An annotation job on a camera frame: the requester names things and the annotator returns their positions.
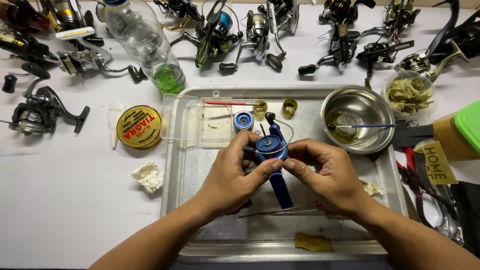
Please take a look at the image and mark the person's right hand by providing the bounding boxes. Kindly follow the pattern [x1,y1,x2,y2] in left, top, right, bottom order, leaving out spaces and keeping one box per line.
[283,138,376,223]

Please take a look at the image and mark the person's left hand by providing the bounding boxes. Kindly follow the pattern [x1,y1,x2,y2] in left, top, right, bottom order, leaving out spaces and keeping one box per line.
[196,129,285,223]

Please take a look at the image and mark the blue fishing reel body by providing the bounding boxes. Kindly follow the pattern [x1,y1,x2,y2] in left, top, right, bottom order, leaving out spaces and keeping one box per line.
[243,112,295,211]

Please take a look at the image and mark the small soiled tissue scrap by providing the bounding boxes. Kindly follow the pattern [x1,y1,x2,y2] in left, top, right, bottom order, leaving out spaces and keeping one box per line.
[359,179,384,197]

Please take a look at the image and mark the metal tweezers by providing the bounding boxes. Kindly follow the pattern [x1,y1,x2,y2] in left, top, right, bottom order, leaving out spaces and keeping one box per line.
[238,204,328,219]

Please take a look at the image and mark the blue reel spool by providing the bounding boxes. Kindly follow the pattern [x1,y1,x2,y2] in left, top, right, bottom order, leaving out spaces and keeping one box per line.
[232,110,256,133]

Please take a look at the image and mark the silver metal tray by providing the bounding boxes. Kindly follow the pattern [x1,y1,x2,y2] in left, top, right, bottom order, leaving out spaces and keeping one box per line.
[160,84,408,264]

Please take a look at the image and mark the greasy brown tissue scrap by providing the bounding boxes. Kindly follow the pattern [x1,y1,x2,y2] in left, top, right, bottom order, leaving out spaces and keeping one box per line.
[294,232,335,253]

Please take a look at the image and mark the small yellow grease cap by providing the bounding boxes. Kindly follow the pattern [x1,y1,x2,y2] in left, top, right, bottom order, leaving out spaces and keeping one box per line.
[252,99,268,117]
[282,98,299,116]

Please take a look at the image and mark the clear plastic box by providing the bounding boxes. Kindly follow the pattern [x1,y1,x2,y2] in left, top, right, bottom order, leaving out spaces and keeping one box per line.
[161,90,234,149]

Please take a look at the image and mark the crumpled white tissue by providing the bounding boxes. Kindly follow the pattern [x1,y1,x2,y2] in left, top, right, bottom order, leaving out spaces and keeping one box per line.
[131,161,165,194]

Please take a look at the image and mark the stainless steel bowl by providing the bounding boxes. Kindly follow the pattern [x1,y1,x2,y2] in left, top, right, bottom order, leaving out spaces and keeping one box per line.
[320,85,397,155]

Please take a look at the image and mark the gold round line tin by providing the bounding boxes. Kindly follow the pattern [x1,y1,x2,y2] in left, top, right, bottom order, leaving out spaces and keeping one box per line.
[116,104,164,150]

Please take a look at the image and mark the yellow paper label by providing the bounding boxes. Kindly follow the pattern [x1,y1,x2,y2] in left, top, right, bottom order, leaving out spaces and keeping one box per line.
[414,139,459,186]

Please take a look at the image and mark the plastic tub of dirty tissues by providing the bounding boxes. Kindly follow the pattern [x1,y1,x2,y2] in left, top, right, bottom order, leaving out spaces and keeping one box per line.
[381,70,439,119]

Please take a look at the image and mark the silver metal wrench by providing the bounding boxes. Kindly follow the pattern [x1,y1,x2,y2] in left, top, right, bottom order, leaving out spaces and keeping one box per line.
[430,184,466,246]

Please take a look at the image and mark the white glue tube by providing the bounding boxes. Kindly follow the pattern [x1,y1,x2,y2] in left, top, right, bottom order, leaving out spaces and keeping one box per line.
[107,103,127,150]

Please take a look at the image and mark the brown jar with green lid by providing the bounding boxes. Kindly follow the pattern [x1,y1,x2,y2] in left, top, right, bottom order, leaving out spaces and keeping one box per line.
[430,100,480,163]

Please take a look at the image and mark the black cloth pouch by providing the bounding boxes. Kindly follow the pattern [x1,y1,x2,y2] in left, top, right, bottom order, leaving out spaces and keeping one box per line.
[450,181,480,257]

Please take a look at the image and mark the row of assorted fishing reels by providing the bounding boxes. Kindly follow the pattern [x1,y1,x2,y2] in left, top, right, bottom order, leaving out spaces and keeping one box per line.
[0,0,480,136]

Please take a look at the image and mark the clear bottle with green liquid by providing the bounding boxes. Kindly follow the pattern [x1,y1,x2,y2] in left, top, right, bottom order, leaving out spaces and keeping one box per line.
[95,0,187,95]

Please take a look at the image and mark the blue handled brush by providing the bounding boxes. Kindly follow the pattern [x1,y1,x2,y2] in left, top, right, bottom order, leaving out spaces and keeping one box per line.
[328,123,397,131]

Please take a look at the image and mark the red handled brush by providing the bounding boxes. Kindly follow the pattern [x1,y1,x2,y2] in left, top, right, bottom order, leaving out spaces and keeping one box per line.
[202,100,266,107]

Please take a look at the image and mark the red handled pliers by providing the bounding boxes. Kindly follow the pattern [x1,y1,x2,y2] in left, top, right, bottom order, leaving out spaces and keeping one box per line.
[395,146,463,230]

